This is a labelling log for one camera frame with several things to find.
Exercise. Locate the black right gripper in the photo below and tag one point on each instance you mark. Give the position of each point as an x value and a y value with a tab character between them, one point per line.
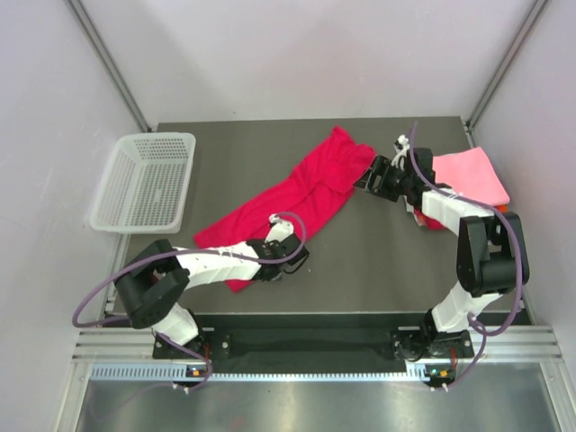
382	166

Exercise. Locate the crimson red t shirt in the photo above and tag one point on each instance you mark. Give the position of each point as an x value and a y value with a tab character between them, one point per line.
316	189

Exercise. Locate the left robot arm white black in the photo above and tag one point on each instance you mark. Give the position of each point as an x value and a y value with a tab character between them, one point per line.
150	292

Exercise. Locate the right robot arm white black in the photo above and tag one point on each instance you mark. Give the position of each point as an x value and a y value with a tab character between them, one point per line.
491	257

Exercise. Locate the red folded t shirt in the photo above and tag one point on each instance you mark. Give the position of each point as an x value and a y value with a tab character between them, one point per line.
424	221

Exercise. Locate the light pink folded t shirt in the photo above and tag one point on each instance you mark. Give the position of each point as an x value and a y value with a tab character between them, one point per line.
471	174

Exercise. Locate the white perforated plastic basket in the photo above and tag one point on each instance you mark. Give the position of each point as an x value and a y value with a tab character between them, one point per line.
145	184

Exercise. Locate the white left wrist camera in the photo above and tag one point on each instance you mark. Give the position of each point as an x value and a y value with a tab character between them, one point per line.
280	229

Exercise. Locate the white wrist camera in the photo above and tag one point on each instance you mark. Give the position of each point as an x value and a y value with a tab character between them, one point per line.
280	229
402	148

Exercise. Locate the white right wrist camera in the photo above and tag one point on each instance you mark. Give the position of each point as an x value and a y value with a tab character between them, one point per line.
402	148

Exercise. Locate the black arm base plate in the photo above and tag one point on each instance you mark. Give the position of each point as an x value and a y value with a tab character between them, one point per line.
387	335

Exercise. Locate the grey slotted cable duct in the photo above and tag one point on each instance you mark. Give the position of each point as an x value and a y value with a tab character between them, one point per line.
191	373

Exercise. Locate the right aluminium frame post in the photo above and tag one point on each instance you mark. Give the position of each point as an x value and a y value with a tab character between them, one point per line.
535	12

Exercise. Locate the aluminium frame post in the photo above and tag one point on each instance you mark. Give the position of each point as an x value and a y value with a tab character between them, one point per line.
98	45
535	12

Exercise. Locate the left aluminium frame post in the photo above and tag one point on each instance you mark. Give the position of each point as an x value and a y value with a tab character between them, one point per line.
98	45

